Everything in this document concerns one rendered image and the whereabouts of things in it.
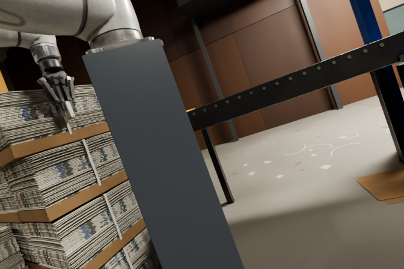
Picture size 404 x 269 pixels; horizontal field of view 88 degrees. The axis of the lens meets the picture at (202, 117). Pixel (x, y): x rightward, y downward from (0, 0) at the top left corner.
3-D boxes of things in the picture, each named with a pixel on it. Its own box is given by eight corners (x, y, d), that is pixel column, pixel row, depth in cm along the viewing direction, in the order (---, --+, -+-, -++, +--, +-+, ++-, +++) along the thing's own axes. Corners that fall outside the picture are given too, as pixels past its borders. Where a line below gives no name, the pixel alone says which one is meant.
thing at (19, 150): (14, 158, 68) (9, 146, 68) (-7, 170, 84) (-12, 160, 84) (65, 143, 81) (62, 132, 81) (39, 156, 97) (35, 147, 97)
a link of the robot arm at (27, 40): (54, 54, 90) (15, 54, 80) (40, 20, 90) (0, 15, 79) (63, 42, 84) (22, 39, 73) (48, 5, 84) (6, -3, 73)
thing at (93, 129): (81, 139, 86) (77, 128, 86) (53, 151, 102) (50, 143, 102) (115, 128, 99) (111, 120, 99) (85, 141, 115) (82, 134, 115)
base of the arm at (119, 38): (169, 36, 59) (162, 18, 59) (85, 56, 52) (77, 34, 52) (161, 59, 77) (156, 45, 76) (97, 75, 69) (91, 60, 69)
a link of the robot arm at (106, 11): (153, 31, 65) (128, -37, 65) (98, 23, 51) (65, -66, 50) (125, 54, 75) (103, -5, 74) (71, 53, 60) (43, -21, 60)
